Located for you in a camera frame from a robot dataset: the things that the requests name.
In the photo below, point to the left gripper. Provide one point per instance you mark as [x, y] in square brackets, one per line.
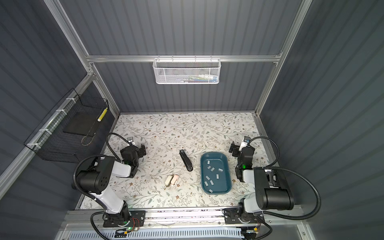
[139, 150]

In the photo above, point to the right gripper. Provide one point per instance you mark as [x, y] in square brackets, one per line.
[235, 148]

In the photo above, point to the pink mini stapler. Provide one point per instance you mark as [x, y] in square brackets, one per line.
[174, 179]

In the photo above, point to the black stapler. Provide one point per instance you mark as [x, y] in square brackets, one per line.
[186, 160]

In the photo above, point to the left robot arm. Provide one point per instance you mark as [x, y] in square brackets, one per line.
[93, 182]

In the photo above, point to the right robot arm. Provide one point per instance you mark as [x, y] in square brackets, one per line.
[271, 188]

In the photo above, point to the teal plastic tray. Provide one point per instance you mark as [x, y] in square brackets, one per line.
[220, 182]

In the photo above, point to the yellow marker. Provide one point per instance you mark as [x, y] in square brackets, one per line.
[102, 115]

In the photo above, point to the black pad in basket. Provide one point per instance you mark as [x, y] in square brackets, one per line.
[83, 124]

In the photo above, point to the tubes in white basket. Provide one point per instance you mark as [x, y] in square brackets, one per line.
[200, 79]

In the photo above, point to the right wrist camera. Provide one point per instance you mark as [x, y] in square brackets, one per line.
[246, 141]

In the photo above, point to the black wire basket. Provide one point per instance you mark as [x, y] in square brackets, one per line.
[50, 143]

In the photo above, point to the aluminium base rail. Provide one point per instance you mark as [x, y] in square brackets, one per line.
[162, 218]

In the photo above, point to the white wire mesh basket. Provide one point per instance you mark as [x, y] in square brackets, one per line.
[170, 72]

